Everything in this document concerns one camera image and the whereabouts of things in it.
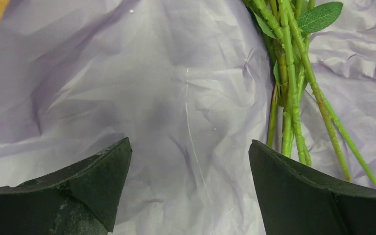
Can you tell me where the purple pink wrapping paper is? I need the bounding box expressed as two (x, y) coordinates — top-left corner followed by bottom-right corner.
(0, 0), (376, 235)

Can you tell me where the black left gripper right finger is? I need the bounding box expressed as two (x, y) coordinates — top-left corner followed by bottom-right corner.
(249, 140), (376, 235)

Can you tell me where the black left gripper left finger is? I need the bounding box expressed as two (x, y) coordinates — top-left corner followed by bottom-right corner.
(0, 138), (132, 235)

